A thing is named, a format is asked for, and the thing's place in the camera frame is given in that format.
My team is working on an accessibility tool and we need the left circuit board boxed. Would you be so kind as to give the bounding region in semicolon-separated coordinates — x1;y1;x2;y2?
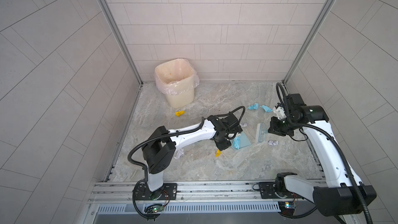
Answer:
145;204;164;214

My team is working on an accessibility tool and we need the white paper scrap front left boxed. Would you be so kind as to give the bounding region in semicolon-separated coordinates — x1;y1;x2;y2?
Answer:
174;149;184;160

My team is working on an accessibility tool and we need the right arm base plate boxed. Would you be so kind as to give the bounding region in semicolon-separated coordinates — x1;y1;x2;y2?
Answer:
257;182;300;200

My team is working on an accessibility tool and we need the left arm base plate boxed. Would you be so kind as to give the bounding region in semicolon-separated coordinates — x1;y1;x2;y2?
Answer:
133;183;177;201

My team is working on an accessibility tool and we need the light blue folded paper scrap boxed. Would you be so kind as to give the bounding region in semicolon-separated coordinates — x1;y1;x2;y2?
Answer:
260;105;273;113

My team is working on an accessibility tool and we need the pale green hand brush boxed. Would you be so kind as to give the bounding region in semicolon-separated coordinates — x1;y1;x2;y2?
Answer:
256;123;268;143

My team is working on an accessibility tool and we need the light blue crumpled paper scrap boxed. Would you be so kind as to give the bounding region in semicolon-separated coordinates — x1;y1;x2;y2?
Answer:
247;103;259;110

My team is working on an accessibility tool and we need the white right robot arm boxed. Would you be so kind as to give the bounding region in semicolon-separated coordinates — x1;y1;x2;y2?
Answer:
268;83;377;224

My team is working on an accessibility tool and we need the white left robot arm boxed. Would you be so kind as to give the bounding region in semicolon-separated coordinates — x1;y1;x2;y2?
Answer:
127;106;246;192

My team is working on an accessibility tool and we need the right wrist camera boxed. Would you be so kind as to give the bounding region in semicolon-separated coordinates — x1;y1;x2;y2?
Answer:
273;105;287;120

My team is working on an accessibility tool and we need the light blue paper scrap front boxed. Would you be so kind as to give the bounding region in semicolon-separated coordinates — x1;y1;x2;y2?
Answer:
232;135;240;150

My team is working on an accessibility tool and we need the right circuit board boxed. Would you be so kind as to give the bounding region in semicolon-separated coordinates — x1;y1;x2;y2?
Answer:
278;201;297;218

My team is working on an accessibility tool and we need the aluminium front rail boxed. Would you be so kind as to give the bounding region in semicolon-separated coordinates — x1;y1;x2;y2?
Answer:
88;180;307;214

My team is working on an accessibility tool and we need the cream plastic trash bin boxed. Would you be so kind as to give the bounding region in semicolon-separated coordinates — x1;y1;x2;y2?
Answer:
154;58;200;108

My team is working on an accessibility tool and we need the yellow paper scrap near bin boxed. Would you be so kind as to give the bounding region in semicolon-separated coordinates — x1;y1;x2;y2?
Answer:
175;111;185;117

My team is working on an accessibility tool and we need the circuit board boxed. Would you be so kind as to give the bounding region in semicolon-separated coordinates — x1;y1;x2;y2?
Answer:
145;204;164;214
278;201;297;218

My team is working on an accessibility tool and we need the printed paper scrap right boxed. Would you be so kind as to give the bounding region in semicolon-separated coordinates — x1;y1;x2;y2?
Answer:
268;140;278;146

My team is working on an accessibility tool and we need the pale green dustpan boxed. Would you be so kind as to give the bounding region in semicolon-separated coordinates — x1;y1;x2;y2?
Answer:
238;132;251;149

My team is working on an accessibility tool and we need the clear plastic bin liner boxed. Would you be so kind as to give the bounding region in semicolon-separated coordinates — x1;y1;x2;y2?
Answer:
154;58;200;95

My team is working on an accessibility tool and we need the light blue paper scrap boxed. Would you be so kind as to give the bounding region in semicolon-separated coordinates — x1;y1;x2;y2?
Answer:
260;105;273;113
232;135;240;150
247;103;259;110

